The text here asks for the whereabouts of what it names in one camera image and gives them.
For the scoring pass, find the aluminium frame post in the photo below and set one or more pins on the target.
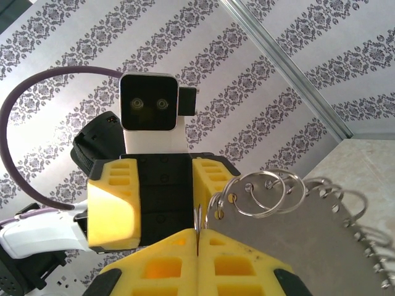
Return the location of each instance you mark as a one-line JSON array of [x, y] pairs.
[[288, 68]]

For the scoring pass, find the aluminium back rail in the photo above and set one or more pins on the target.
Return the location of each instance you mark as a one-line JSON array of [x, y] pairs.
[[370, 136]]

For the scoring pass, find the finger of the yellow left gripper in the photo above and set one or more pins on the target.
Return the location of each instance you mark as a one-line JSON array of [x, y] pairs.
[[202, 191], [114, 209]]

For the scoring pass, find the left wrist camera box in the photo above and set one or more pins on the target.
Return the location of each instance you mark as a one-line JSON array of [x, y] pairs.
[[149, 101]]

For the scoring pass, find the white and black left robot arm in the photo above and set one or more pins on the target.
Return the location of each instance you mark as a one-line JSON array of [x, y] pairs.
[[37, 231]]

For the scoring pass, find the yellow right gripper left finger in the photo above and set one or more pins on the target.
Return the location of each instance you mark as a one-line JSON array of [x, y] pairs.
[[148, 271]]

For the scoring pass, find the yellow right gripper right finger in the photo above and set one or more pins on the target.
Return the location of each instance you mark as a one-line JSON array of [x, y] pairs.
[[234, 271]]

